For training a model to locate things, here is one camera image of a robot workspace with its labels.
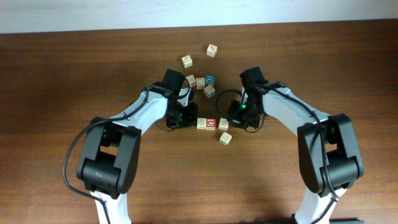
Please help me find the yellow wooden block 7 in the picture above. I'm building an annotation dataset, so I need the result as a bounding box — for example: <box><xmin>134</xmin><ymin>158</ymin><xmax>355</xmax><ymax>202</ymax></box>
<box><xmin>197</xmin><ymin>118</ymin><xmax>207</xmax><ymax>129</ymax></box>

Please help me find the green-edged wooden block 6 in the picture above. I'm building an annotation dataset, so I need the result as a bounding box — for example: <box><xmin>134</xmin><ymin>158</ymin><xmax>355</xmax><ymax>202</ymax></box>
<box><xmin>219</xmin><ymin>132</ymin><xmax>232</xmax><ymax>146</ymax></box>

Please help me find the red U wooden block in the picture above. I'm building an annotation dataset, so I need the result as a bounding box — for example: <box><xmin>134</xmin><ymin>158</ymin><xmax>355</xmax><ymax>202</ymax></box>
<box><xmin>206</xmin><ymin>118</ymin><xmax>216</xmax><ymax>131</ymax></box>

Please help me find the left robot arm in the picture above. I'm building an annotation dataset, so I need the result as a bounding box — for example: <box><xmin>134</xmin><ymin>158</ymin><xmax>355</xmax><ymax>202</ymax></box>
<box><xmin>76</xmin><ymin>69</ymin><xmax>198</xmax><ymax>223</ymax></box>

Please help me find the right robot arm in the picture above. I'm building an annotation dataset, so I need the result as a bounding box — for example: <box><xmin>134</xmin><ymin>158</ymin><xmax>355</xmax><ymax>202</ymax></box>
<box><xmin>228</xmin><ymin>67</ymin><xmax>364</xmax><ymax>223</ymax></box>

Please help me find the wooden block K baseball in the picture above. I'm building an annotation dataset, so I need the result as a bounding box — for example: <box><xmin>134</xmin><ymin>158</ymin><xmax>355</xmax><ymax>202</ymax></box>
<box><xmin>186</xmin><ymin>75</ymin><xmax>197</xmax><ymax>88</ymax></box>

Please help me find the wooden block number 1 car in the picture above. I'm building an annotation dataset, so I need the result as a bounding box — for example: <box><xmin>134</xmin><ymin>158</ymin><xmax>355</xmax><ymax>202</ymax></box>
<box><xmin>203</xmin><ymin>85</ymin><xmax>216</xmax><ymax>98</ymax></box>

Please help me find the wooden block apple red letter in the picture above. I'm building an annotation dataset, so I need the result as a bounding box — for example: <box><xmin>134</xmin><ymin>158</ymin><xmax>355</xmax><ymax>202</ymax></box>
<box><xmin>196</xmin><ymin>78</ymin><xmax>206</xmax><ymax>90</ymax></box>

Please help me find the blue D wooden block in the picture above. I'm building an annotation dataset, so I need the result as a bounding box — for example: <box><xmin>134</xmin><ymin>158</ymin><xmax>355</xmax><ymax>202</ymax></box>
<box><xmin>205</xmin><ymin>75</ymin><xmax>215</xmax><ymax>86</ymax></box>

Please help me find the green R wooden block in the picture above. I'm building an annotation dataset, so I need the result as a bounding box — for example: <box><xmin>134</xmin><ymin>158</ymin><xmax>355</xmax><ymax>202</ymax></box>
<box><xmin>182</xmin><ymin>55</ymin><xmax>193</xmax><ymax>68</ymax></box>

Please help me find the wooden block number 2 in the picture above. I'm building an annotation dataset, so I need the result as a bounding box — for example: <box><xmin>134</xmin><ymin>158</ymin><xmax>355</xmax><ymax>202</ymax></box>
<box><xmin>206</xmin><ymin>44</ymin><xmax>218</xmax><ymax>57</ymax></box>

